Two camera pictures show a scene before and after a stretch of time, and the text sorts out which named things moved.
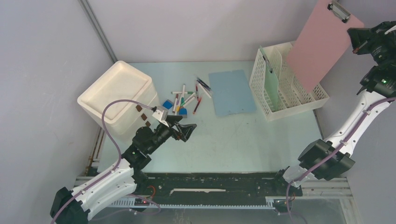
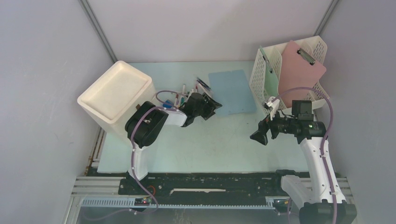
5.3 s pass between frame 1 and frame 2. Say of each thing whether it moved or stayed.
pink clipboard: moved
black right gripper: moved
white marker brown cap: stayed
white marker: stayed
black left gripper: moved
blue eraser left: stayed
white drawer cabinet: stayed
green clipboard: stayed
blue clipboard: stayed
